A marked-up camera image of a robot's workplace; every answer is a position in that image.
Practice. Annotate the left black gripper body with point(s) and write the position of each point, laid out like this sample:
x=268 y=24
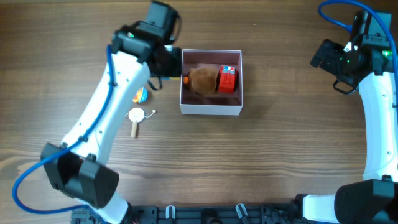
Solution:
x=172 y=65

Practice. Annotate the yellow blue toy duck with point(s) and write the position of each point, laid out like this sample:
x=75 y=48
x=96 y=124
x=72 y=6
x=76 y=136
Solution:
x=141 y=96

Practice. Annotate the brown plush toy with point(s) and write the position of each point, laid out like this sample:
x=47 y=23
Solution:
x=202 y=81

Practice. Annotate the white wooden pellet drum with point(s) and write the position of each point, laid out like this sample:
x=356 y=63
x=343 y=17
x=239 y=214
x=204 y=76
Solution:
x=136 y=115

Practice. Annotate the red toy robot car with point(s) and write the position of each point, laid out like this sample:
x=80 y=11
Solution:
x=227 y=78

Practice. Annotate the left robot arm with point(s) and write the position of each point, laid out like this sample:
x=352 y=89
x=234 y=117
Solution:
x=77 y=167

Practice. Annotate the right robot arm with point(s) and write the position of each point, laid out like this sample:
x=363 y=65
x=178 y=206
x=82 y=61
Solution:
x=365 y=64

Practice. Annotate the white square cardboard box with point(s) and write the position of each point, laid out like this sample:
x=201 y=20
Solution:
x=221 y=103

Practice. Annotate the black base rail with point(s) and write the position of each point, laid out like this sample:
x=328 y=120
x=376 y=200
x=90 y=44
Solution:
x=241 y=213

